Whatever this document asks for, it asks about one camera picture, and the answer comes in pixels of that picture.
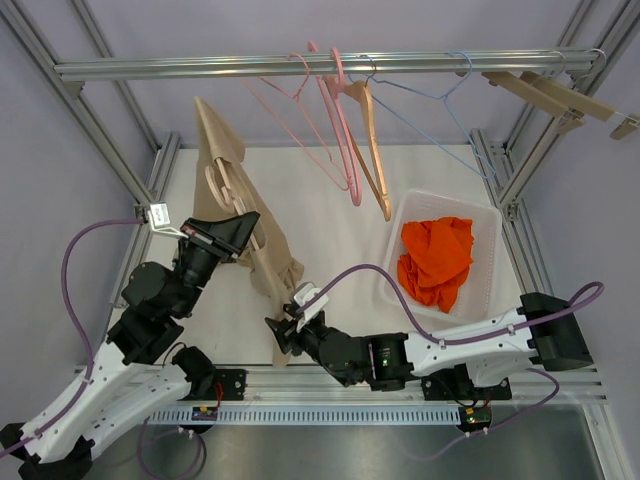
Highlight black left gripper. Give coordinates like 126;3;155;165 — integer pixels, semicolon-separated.
173;211;260;317

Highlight beige garment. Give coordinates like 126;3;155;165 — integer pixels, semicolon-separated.
172;97;306;369

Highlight beige hanger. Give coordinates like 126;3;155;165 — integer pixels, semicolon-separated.
204;155;266;251

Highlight orange t shirt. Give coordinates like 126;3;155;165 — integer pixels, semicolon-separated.
397;217;474;313

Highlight thick pink plastic hanger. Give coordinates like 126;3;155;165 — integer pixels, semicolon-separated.
316;47;362;207

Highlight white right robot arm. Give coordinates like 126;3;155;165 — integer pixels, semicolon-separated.
265;293;593;397

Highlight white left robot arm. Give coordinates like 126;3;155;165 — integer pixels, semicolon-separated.
1;211;260;479

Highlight wooden hanger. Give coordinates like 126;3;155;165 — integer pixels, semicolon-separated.
344;80;392;222

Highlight white plastic basket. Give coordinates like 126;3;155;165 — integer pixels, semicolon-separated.
383;189;502;325

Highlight wooden hangers at right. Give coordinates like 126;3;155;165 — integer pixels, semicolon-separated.
482;71;639;140

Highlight aluminium hanging rod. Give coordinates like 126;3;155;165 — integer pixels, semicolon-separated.
54;47;606;81

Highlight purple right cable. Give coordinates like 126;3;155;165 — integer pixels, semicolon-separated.
297;263;606;461

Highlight purple cable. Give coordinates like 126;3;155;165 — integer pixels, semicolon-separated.
0;217;206;479
297;263;606;461

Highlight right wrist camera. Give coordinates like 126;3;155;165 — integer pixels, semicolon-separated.
292;282;329;332

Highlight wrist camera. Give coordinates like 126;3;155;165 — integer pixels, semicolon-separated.
144;202;186;238
292;282;329;332

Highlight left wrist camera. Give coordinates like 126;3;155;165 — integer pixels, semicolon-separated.
144;202;186;238

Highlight aluminium front rail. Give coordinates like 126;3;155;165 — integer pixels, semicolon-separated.
149;363;609;405

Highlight white slotted cable duct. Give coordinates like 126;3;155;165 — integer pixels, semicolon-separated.
149;405;461;426

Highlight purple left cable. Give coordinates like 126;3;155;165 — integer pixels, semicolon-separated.
0;217;206;479

